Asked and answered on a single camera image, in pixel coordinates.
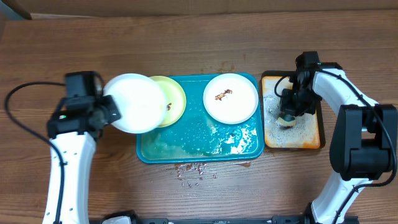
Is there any orange soapy tray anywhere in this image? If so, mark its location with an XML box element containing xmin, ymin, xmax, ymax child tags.
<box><xmin>261</xmin><ymin>70</ymin><xmax>325</xmax><ymax>149</ymax></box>

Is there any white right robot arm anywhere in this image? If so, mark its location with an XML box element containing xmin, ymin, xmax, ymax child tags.
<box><xmin>277</xmin><ymin>62</ymin><xmax>397</xmax><ymax>223</ymax></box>

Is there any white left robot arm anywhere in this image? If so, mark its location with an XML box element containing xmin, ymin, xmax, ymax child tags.
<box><xmin>42</xmin><ymin>95</ymin><xmax>121</xmax><ymax>223</ymax></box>

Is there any green yellow sponge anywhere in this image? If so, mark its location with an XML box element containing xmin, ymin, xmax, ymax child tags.
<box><xmin>277</xmin><ymin>114</ymin><xmax>296</xmax><ymax>127</ymax></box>

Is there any white plate with sauce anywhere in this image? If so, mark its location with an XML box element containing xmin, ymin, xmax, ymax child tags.
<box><xmin>203</xmin><ymin>73</ymin><xmax>259</xmax><ymax>124</ymax></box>

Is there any teal plastic tray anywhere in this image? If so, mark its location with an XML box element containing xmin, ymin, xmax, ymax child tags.
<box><xmin>136</xmin><ymin>74</ymin><xmax>265</xmax><ymax>164</ymax></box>

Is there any yellow plate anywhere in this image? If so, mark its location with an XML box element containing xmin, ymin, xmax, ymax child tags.
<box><xmin>150</xmin><ymin>76</ymin><xmax>187</xmax><ymax>128</ymax></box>

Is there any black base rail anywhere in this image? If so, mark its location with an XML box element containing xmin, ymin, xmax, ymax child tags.
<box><xmin>89</xmin><ymin>210</ymin><xmax>312</xmax><ymax>224</ymax></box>

